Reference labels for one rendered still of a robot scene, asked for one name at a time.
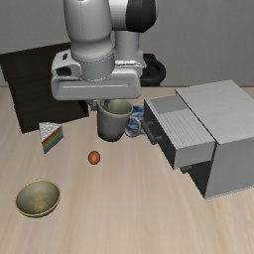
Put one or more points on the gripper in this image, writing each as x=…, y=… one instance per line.
x=96, y=87

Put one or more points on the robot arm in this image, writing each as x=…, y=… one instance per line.
x=89, y=26

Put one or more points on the grey-green mug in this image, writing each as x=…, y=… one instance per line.
x=111, y=124

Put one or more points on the grey cabinet drawer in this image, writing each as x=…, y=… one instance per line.
x=185, y=129

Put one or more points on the grey cabinet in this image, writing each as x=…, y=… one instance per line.
x=228, y=132

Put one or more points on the rainbow cake wedge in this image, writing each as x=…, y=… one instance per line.
x=49, y=136

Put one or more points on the small orange fruit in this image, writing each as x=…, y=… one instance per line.
x=94, y=157

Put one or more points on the olive-grey bowl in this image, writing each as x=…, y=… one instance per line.
x=38, y=197

